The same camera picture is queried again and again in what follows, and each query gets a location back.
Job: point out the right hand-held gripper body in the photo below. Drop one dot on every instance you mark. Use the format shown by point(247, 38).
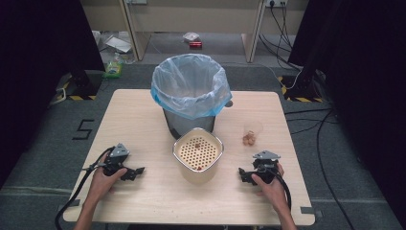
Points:
point(265, 164)

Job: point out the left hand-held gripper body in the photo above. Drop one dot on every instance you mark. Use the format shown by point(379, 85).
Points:
point(115, 159)

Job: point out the person's right hand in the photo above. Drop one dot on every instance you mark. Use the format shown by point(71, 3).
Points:
point(271, 191)

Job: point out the person's left hand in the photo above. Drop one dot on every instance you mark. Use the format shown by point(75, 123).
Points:
point(102, 183)

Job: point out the brown food scraps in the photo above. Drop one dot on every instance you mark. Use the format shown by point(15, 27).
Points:
point(249, 139)

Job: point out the clear plastic cup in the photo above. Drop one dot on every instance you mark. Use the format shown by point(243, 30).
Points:
point(252, 132)

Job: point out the cream square container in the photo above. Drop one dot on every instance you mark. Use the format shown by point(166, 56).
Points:
point(198, 174)

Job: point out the cream perforated strainer insert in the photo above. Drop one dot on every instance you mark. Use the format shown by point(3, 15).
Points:
point(198, 152)

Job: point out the metal trash bin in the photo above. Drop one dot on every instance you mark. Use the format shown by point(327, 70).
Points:
point(188, 123)

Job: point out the black stand base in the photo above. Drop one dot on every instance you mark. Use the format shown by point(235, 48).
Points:
point(83, 86)
point(301, 91)

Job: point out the green packet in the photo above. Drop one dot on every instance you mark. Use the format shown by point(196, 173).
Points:
point(113, 68)

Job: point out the blue plastic bin bag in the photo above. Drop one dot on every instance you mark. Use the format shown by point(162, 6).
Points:
point(191, 86)

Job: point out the black curtain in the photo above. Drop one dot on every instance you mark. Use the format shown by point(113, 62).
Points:
point(367, 96)
point(35, 80)

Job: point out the white papers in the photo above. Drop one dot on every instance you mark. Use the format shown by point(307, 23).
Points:
point(118, 44)

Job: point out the red can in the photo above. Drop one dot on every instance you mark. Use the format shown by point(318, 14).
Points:
point(195, 44)

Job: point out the white crumpled plastic bag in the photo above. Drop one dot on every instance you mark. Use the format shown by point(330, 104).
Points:
point(191, 36)

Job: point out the white wall socket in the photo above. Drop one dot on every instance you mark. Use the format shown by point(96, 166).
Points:
point(275, 3)

